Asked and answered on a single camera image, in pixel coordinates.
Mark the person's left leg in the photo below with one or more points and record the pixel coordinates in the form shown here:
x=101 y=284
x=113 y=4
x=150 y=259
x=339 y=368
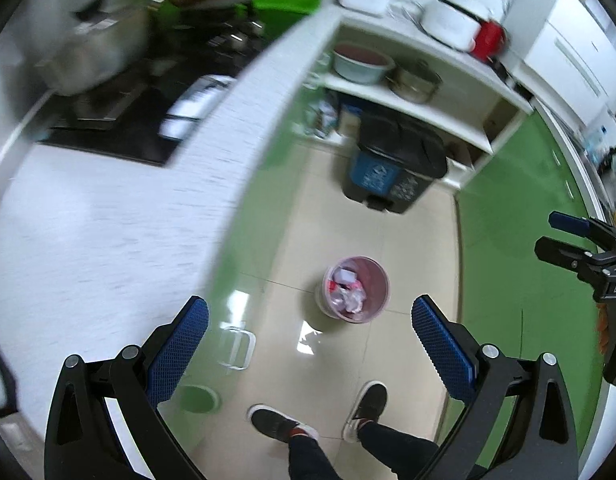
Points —
x=310 y=460

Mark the black and blue pedal bin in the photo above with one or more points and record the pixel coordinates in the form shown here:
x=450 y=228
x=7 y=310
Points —
x=387 y=175

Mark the white shelf unit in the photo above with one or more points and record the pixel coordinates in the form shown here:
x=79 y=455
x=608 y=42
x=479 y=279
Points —
x=467 y=85

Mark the person's leg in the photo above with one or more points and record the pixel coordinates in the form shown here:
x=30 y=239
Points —
x=397 y=447
x=310 y=460

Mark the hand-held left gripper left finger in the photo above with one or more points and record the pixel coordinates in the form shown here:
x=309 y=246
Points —
x=178 y=345

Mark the person's shoe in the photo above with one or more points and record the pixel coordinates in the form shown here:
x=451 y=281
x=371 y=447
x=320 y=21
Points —
x=367 y=407
x=278 y=424

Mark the black stove knob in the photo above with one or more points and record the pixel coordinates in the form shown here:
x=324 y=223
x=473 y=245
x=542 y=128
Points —
x=231 y=40
x=253 y=29

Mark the red kettle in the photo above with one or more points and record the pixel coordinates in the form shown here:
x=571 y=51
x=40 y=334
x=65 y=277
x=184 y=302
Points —
x=490 y=40

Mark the black gas stove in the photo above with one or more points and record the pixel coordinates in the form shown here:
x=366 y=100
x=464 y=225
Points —
x=113 y=135

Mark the person's left shoe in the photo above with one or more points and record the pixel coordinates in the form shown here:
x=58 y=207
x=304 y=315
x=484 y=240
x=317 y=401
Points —
x=278 y=424

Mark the white rice cooker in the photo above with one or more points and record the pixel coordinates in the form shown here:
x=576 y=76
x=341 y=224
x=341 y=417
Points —
x=447 y=22

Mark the small metal pot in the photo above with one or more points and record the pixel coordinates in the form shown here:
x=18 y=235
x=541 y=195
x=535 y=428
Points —
x=415 y=84

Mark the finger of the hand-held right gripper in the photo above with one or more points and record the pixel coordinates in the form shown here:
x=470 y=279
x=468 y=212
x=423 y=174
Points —
x=567 y=221
x=557 y=251

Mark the pink trash bin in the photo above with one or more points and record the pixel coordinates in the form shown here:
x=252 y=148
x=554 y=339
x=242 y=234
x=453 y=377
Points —
x=328 y=306

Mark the white tall cabinet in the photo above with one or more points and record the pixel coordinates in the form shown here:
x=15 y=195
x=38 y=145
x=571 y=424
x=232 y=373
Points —
x=562 y=45

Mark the steel cooking pot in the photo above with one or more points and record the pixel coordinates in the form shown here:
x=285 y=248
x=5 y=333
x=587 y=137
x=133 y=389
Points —
x=88 y=55

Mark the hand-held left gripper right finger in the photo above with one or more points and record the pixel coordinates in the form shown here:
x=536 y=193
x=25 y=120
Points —
x=442 y=350

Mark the person's right leg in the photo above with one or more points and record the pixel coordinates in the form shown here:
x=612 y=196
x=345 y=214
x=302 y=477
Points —
x=397 y=447

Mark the person's right hand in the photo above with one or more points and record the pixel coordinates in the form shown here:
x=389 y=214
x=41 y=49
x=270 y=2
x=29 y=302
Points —
x=602 y=327

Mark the person's right shoe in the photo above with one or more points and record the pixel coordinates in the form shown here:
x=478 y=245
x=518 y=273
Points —
x=367 y=407

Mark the pale round basin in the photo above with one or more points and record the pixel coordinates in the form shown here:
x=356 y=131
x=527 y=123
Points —
x=363 y=65

